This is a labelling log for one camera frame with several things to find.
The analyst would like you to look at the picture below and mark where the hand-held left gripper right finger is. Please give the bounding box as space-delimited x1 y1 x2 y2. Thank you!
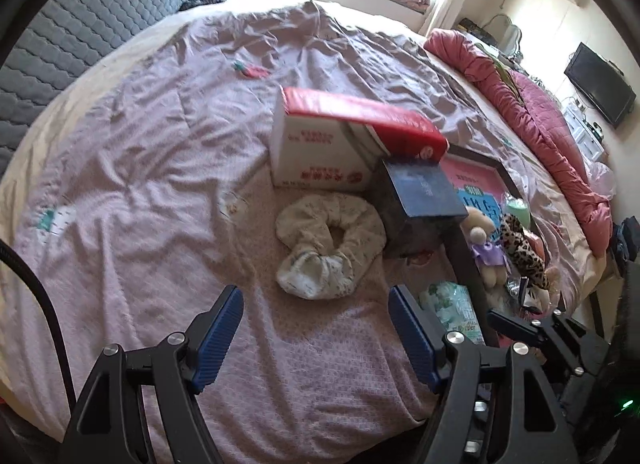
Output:
387 285 581 464

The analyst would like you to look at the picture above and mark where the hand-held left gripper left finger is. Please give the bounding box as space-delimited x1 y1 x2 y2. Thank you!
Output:
62 285 245 464

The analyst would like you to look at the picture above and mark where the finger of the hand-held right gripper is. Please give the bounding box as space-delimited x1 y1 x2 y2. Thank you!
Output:
486 308 556 360
550 310 612 377

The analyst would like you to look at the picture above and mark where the leopard print cloth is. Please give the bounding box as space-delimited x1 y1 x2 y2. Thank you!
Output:
499 214 551 290

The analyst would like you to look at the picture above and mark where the cream plush bear purple dress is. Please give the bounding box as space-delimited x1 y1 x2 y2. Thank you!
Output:
460 207 511 287

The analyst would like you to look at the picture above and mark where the green white tissue pack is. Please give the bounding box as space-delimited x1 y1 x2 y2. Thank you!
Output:
419 281 485 345
502 196 532 230

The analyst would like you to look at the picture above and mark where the cream floral scrunchie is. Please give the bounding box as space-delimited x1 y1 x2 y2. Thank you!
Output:
275 193 387 301

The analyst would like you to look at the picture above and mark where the black framed pink tray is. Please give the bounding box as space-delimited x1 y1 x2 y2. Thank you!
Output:
440 144 568 345

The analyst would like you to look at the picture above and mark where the dark clothes pile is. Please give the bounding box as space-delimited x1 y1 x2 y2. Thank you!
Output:
612 216 640 262

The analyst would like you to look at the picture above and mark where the dark blue box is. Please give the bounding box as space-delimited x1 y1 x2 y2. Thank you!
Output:
370 158 470 260

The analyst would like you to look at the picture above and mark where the clear plastic bag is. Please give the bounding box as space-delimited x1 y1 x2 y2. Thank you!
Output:
585 159 617 200

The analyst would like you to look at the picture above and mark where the purple patterned bed sheet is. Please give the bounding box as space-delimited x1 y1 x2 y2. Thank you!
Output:
0 0 601 450

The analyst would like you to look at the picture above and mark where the white drawer cabinet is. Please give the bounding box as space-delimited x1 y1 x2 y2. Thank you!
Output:
562 99 608 165

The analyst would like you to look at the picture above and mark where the pink quilt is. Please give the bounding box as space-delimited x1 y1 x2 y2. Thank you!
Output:
424 28 613 257

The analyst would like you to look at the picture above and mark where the red and white cardboard box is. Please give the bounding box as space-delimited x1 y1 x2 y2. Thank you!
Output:
270 86 449 192

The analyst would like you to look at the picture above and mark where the black television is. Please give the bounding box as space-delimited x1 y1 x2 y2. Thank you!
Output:
564 42 637 129

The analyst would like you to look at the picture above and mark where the round mirror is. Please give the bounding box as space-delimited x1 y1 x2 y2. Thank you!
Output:
482 13 523 57

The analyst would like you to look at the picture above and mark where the grey quilted headboard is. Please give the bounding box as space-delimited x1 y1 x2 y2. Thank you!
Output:
0 0 211 175

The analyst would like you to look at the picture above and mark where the black cable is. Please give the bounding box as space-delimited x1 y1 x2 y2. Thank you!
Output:
0 239 76 410

